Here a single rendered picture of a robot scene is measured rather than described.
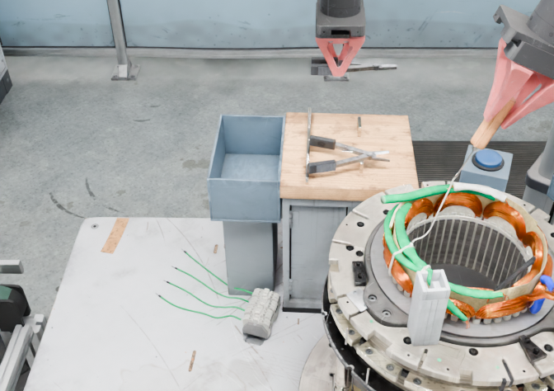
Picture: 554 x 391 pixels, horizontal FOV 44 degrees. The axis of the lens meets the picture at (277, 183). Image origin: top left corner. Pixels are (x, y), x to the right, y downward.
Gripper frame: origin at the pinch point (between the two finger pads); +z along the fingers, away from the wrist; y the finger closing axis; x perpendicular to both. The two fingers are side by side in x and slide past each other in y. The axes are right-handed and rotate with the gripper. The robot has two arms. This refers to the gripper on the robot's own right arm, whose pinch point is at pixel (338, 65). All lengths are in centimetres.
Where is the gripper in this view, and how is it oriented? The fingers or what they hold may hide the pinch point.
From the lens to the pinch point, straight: 102.6
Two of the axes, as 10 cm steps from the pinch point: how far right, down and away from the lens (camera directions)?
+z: 0.2, 7.6, 6.5
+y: -0.5, 6.5, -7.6
